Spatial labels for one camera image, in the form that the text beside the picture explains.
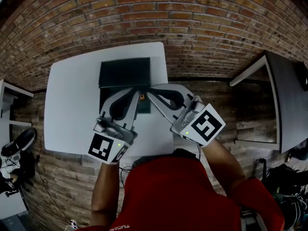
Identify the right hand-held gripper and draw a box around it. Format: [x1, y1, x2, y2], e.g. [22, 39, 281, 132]
[146, 83, 227, 149]

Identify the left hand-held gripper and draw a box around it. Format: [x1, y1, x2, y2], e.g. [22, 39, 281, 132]
[86, 88, 141, 166]

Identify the black box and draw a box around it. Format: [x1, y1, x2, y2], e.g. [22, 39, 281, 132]
[98, 57, 152, 115]

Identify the person's right forearm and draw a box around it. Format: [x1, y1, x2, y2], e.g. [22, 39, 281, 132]
[199, 138, 246, 197]

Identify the person's left forearm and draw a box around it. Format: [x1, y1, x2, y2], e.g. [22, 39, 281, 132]
[90, 161, 121, 231]

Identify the white table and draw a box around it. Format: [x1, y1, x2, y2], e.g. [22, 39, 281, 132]
[44, 41, 175, 157]

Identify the person's red shirt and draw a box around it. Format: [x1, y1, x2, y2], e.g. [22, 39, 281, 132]
[77, 156, 286, 231]

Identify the black office chair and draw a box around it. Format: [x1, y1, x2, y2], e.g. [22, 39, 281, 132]
[1, 128, 37, 157]

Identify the white desk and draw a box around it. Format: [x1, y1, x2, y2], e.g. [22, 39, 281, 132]
[0, 79, 35, 129]

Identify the black tripod stand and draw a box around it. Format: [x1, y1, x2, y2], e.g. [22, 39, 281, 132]
[258, 157, 268, 185]

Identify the grey desk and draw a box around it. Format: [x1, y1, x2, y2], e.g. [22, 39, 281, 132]
[229, 51, 308, 154]

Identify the dark pile of belongings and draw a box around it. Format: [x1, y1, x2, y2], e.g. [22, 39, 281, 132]
[0, 150, 37, 197]

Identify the black desk device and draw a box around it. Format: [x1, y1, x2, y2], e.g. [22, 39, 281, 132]
[297, 61, 308, 91]

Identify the black floor cable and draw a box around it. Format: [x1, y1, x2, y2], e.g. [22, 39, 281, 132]
[36, 138, 71, 223]

